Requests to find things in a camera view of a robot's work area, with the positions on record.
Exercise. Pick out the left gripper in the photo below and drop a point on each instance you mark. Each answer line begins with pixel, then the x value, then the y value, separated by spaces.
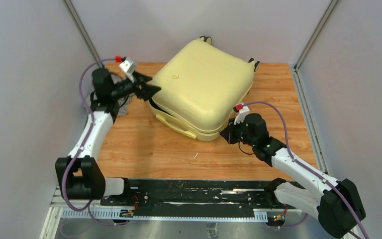
pixel 146 91

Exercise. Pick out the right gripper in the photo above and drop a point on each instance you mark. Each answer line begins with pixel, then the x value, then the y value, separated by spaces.
pixel 229 132

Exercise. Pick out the cream suitcase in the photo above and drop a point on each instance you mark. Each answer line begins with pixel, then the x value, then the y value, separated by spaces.
pixel 200 86

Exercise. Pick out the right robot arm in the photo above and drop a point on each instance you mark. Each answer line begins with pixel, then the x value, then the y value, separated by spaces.
pixel 336 204

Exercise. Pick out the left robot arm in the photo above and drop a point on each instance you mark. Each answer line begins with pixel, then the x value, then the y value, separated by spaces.
pixel 79 175

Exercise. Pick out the grey crumpled cloth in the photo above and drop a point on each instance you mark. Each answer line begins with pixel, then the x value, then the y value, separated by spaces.
pixel 123 102

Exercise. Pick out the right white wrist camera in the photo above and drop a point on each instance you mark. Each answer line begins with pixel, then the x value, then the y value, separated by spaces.
pixel 242 111

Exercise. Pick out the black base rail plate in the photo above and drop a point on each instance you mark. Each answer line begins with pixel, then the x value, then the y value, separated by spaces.
pixel 196 198

